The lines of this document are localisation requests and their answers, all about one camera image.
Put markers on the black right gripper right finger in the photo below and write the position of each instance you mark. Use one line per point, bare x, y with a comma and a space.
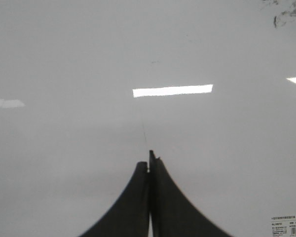
172, 214

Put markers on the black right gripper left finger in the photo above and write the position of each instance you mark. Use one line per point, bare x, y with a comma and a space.
129, 215

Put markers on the white whiteboard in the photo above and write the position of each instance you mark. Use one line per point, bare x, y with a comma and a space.
89, 87

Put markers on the white barcode label sticker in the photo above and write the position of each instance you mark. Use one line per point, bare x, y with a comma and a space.
283, 226

